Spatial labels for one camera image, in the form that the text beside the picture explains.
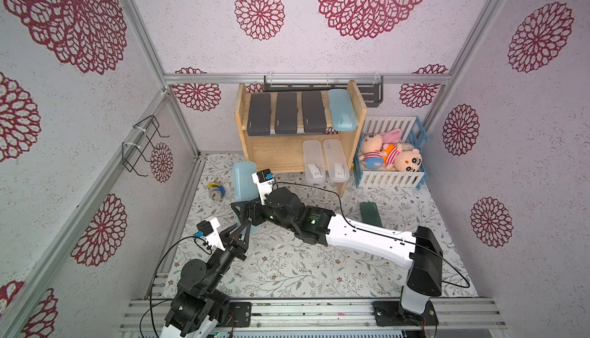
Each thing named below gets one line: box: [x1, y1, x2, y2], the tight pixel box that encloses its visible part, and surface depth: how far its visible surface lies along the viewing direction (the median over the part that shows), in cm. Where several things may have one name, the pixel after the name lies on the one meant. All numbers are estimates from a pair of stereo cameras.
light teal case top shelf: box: [328, 89, 358, 132], surface depth 73 cm
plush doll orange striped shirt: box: [381, 142, 423, 173], surface depth 104 cm
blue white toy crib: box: [353, 115, 430, 190], surface depth 108 cm
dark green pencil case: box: [359, 201, 383, 228], surface depth 100 cm
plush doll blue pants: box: [359, 132, 388, 169], surface depth 107 cm
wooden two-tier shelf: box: [234, 79, 368, 198], surface depth 86 cm
